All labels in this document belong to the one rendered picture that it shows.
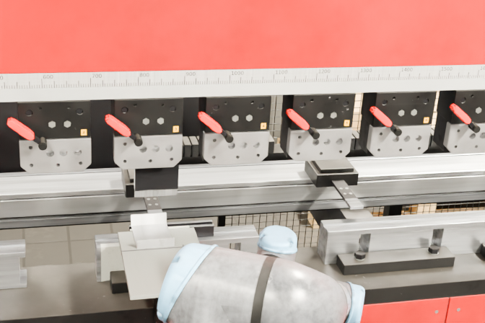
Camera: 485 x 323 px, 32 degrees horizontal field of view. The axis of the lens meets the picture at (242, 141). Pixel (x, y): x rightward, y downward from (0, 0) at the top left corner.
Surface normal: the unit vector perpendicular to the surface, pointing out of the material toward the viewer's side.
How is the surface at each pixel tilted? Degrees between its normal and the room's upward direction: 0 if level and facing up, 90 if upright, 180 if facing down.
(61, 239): 0
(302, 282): 37
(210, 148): 90
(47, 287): 0
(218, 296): 63
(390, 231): 90
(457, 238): 90
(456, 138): 90
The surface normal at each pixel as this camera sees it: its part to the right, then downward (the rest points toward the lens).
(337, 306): 0.85, -0.06
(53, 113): 0.23, 0.40
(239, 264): 0.00, -0.79
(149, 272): 0.06, -0.91
